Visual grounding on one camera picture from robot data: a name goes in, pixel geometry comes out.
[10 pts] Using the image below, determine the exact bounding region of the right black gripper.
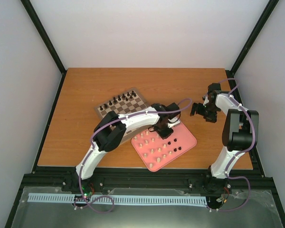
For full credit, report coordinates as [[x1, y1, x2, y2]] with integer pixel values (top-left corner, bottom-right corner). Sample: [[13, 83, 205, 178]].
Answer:
[[190, 103, 219, 123]]

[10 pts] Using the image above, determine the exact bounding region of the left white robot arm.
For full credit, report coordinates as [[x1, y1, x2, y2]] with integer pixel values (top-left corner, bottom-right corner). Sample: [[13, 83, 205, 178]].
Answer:
[[72, 103, 181, 191]]

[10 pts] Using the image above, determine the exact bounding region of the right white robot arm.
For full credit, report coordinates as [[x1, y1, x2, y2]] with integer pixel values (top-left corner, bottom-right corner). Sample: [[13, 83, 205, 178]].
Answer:
[[190, 83, 259, 183]]

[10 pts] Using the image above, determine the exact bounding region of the wooden chess board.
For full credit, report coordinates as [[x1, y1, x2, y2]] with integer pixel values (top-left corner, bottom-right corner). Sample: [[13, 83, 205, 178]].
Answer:
[[94, 87, 149, 144]]

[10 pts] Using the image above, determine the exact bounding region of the pink plastic tray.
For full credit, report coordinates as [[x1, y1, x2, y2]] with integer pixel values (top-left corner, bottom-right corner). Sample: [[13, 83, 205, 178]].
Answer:
[[131, 123, 197, 172]]

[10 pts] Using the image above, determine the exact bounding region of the right black corner post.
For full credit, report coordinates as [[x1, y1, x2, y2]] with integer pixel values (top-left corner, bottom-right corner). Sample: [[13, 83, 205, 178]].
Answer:
[[230, 0, 281, 75]]

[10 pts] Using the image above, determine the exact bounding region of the black corner post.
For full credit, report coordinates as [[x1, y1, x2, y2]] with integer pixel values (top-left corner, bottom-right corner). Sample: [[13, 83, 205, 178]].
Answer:
[[230, 0, 281, 75], [20, 0, 67, 75]]

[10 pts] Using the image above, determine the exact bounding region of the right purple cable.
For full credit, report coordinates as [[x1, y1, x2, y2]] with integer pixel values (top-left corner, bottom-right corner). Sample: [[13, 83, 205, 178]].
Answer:
[[208, 77, 257, 213]]

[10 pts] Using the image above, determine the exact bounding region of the black aluminium frame rail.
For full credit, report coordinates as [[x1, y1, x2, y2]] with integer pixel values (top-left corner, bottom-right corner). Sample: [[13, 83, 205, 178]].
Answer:
[[20, 167, 277, 195]]

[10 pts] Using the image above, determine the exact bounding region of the light blue cable duct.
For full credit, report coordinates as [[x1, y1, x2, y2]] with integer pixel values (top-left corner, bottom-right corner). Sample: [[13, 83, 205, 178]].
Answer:
[[27, 193, 207, 207]]

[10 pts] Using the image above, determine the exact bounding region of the left black corner post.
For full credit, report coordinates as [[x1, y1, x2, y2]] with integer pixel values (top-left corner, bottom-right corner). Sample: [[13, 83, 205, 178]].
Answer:
[[20, 0, 67, 75]]

